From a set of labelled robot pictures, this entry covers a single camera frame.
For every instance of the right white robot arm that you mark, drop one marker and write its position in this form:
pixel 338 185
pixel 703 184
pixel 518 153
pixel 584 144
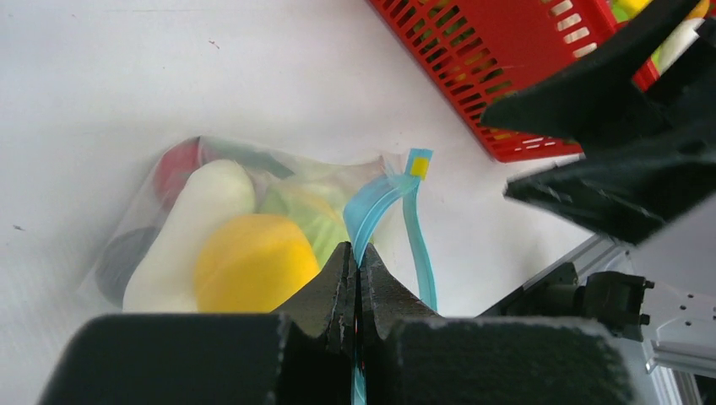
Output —
pixel 679 327

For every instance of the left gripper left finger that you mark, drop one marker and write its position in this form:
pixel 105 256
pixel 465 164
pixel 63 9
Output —
pixel 324 309

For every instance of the dark purple toy mangosteen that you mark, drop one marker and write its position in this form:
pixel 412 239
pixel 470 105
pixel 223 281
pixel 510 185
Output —
pixel 120 260

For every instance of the yellow toy bell pepper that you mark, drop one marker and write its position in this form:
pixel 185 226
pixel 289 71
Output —
pixel 253 263

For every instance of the clear zip top bag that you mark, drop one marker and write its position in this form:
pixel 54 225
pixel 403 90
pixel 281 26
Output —
pixel 371 189

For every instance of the red toy tomato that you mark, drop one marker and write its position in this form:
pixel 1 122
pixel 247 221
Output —
pixel 173 170

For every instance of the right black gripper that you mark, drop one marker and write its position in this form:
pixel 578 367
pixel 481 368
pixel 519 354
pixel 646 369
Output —
pixel 628 194

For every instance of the red plastic basket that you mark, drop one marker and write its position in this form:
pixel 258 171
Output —
pixel 479 51

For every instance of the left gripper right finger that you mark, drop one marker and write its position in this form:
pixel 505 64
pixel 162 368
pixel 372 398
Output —
pixel 382 300

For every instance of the pale green toy cabbage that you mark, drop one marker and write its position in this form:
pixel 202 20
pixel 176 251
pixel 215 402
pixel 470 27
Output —
pixel 316 209

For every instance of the white toy radish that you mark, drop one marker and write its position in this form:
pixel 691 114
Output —
pixel 212 195

